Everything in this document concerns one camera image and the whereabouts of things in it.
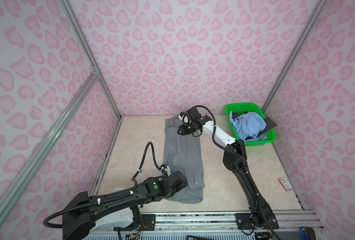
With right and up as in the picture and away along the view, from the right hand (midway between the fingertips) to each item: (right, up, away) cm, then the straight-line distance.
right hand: (181, 129), depth 99 cm
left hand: (+2, -27, -21) cm, 34 cm away
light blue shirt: (+42, +2, -4) cm, 43 cm away
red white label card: (+58, -31, -15) cm, 68 cm away
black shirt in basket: (+59, +3, +1) cm, 59 cm away
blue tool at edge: (+57, -46, -32) cm, 80 cm away
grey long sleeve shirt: (+1, -15, -4) cm, 15 cm away
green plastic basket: (+50, +17, +19) cm, 57 cm away
